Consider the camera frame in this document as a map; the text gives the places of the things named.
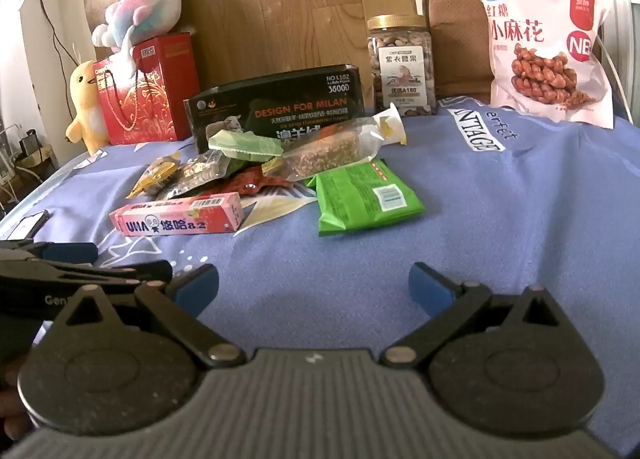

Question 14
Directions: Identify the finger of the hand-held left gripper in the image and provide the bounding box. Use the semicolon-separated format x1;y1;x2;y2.
0;260;174;292
0;239;99;268

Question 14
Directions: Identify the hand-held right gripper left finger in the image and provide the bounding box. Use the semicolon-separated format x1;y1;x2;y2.
64;264;246;370

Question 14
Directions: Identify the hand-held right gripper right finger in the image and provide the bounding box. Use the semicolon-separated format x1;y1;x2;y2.
382;263;583;367

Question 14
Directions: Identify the green snack packet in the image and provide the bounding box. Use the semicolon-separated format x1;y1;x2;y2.
306;159;427;237

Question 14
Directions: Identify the red snack packet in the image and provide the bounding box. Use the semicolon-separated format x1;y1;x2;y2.
200;166;296;197

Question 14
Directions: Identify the pale green pastry packet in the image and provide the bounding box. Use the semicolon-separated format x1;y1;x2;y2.
207;130;285;162

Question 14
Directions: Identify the black tin box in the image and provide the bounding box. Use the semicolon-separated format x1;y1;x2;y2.
183;64;363;155

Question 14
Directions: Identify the person's left hand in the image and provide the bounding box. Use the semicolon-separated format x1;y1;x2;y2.
0;356;32;442

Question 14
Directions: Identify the black smartphone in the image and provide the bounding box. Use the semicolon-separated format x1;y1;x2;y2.
10;210;51;240

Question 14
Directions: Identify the pink candy box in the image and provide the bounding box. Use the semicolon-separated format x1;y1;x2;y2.
109;192;244;237

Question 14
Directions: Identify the blue printed bed sheet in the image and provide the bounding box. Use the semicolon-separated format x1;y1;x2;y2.
0;99;640;459

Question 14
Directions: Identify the nut jar with yellow lid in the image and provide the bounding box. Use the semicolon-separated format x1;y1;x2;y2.
125;150;182;200

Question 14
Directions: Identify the clear dried fruit packet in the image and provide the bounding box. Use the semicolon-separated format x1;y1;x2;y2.
165;149;233;195

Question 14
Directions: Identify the yellow plush toy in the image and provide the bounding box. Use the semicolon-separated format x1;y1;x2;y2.
65;59;111;156

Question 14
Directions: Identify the red patterned box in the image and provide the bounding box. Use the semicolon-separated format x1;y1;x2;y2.
96;52;187;146

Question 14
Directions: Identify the white yellow snack packet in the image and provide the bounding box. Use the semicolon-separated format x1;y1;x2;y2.
372;105;407;146

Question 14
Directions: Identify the clear granola bar packet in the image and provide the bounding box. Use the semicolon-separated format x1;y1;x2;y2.
261;120;388;182

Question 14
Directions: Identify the red gift box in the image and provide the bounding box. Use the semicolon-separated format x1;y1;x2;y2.
131;32;202;140

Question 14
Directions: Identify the clear nut jar gold lid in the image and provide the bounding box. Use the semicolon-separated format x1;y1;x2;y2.
366;15;433;117

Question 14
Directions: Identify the brown chair back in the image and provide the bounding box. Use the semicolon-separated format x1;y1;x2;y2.
422;0;501;105

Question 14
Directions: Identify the pastel plush toy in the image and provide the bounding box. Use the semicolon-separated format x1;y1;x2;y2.
91;0;186;82

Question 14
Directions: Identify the pink snack bag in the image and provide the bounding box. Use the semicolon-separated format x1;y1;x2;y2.
466;0;616;130

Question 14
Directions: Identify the black wall cable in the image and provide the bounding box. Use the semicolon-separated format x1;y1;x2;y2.
20;0;81;70

